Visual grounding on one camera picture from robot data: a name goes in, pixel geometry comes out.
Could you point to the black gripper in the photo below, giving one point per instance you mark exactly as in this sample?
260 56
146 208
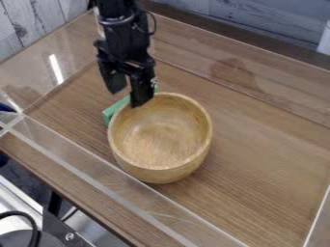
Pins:
122 55

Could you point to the green rectangular block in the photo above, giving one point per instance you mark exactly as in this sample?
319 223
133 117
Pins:
109 112

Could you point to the brown wooden bowl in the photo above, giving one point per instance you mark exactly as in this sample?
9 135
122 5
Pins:
161 139

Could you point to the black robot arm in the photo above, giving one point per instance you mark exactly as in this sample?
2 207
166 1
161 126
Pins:
114 8

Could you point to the blue object at edge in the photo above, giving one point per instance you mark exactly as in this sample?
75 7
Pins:
6 108

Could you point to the black table leg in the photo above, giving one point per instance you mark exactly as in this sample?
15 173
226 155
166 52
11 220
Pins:
55 204

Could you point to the clear acrylic left wall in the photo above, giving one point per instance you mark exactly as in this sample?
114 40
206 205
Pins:
49 62

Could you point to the clear acrylic wall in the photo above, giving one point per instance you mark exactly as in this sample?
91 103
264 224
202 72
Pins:
49 62
280 73
122 203

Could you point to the clear acrylic back wall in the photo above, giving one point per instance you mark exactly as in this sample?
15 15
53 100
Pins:
280 73

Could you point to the clear acrylic front wall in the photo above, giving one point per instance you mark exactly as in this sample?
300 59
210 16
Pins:
122 203

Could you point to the metal bracket with screw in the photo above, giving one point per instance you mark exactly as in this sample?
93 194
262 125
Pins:
58 235

